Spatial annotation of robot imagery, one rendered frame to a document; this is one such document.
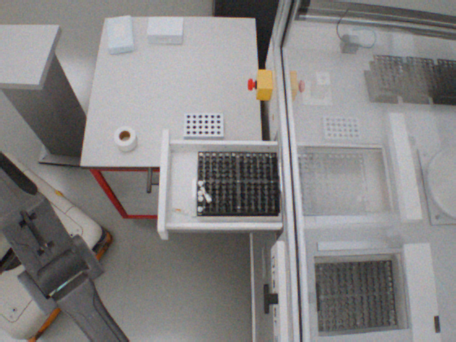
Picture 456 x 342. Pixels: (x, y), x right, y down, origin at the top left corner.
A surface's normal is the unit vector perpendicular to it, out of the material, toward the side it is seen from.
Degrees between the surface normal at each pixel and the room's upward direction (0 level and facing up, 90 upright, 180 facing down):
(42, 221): 40
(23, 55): 0
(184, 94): 0
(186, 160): 0
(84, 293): 33
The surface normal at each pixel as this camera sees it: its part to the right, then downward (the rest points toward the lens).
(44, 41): 0.07, -0.37
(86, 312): 0.57, -0.11
